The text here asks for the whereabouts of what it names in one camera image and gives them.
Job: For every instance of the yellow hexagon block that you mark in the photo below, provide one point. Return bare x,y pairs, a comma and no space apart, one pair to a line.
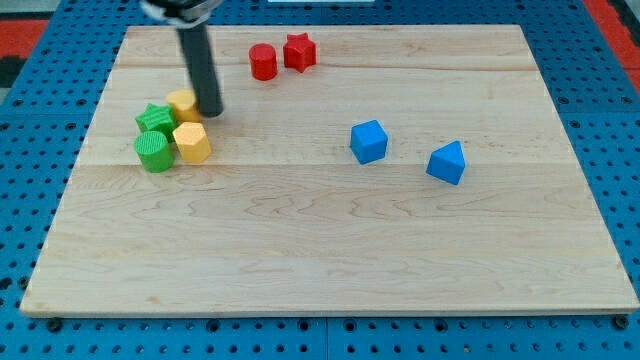
192,142

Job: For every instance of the yellow cylinder block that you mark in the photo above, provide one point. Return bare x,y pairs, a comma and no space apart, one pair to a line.
184,105

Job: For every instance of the blue cube block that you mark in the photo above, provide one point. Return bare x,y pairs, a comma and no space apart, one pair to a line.
368,141

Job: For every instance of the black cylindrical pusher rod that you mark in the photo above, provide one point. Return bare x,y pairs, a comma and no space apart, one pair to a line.
198,57

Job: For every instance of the green cylinder block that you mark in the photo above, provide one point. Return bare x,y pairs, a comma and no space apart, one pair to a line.
153,150

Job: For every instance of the light wooden board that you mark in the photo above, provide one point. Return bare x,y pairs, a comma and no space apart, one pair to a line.
282,220

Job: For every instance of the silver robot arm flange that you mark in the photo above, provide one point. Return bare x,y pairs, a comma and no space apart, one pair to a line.
180,13

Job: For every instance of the red cylinder block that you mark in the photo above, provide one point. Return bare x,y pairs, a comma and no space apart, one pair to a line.
263,61

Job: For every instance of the red star block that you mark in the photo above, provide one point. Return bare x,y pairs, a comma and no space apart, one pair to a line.
299,52

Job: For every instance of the green star block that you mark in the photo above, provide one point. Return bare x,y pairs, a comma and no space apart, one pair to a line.
158,118

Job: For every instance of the blue triangular prism block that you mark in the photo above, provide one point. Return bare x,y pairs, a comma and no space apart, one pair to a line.
447,163

